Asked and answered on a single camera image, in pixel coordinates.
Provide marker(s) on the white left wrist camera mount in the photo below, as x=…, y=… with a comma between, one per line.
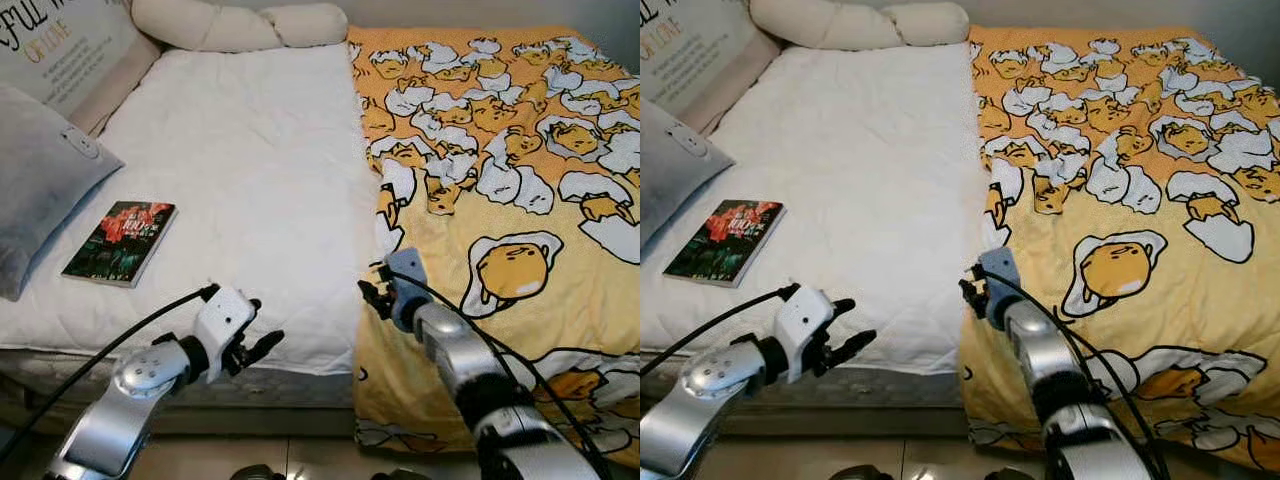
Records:
x=803, y=320
x=222, y=320

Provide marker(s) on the grey robot left foot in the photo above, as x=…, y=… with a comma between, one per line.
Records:
x=257, y=472
x=862, y=472

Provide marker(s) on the grey printed lettering cushion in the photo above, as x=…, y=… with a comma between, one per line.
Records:
x=60, y=50
x=690, y=55

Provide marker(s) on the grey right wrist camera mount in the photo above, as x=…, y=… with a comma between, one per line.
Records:
x=407, y=270
x=1000, y=270

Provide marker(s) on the beige knotted bolster pillow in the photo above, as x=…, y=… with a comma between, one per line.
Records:
x=850, y=22
x=230, y=25

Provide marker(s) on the yellow egg print blanket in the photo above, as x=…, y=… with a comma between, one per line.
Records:
x=520, y=120
x=1150, y=120

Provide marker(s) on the grey robot foot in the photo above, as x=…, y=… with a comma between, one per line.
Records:
x=1012, y=475
x=400, y=475
x=257, y=472
x=862, y=472

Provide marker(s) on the grey robot right foot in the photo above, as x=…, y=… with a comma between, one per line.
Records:
x=400, y=475
x=1012, y=475

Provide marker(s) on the dark glossy cover book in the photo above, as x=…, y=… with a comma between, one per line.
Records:
x=725, y=240
x=120, y=240

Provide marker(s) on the white quilted mattress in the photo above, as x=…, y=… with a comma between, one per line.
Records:
x=250, y=150
x=870, y=150

